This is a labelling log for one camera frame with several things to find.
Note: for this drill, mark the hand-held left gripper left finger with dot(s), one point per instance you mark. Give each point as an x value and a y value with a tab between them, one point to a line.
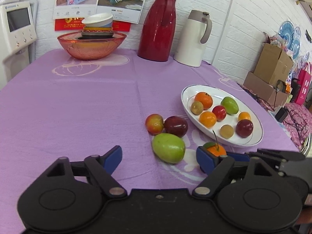
113	157

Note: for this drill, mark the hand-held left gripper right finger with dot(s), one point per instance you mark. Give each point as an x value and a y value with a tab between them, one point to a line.
206	159

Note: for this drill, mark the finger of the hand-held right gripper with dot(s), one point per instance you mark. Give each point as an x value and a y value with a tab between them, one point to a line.
273	154

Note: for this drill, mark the orange with long stem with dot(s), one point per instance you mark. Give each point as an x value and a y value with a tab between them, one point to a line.
217	151

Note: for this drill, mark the brown longan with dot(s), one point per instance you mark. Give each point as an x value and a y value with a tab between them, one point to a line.
227	131

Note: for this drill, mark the dark purple plum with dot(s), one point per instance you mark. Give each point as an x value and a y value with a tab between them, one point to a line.
244	128
176	126

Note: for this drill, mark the green mango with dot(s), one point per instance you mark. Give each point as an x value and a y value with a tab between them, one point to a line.
168	148

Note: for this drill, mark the small orange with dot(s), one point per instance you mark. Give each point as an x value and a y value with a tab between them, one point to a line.
207	119

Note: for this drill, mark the yellow orange citrus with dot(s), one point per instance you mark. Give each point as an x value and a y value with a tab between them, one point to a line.
244	116

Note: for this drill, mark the small red apple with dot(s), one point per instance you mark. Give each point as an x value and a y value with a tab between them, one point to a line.
219	113

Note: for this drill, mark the brown kiwi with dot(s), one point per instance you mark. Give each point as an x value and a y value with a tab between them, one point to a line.
197	108

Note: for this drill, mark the red yellow apple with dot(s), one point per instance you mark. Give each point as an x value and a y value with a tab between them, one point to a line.
154	124

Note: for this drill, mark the orange with green calyx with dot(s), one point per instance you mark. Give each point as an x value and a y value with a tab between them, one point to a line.
203	100

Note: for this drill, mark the white plate with dark rim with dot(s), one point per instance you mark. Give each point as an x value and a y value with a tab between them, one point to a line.
190	95

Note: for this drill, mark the black power adapter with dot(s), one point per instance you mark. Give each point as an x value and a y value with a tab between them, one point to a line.
282	115

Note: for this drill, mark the pink floral cloth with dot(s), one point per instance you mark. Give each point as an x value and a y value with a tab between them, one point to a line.
297	117

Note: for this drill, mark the cardboard box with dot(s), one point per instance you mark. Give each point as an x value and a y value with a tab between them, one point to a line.
258	82
270	61

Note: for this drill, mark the pink gift bag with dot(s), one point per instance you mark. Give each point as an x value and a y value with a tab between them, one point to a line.
303	87

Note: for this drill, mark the pink glass bowl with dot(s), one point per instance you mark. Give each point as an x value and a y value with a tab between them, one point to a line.
90	50

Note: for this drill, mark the white thermos jug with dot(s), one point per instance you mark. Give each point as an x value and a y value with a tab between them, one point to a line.
192	43

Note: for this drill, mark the stack of patterned bowls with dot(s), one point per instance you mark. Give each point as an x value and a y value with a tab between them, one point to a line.
97	33

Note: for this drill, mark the red thermos jug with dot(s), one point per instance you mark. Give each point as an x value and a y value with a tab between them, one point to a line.
158	29

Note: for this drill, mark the white bowl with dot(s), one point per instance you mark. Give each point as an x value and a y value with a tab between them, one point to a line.
97	20

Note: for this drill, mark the blue white wall decoration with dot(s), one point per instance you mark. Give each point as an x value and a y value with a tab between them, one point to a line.
288	33

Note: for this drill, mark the white wall pipe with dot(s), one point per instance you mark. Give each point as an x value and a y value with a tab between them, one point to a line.
228	17

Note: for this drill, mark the white wall phone device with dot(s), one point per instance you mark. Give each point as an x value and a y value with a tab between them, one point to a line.
17	36

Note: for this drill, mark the bedding wall poster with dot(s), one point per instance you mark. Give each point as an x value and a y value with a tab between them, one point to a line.
117	0

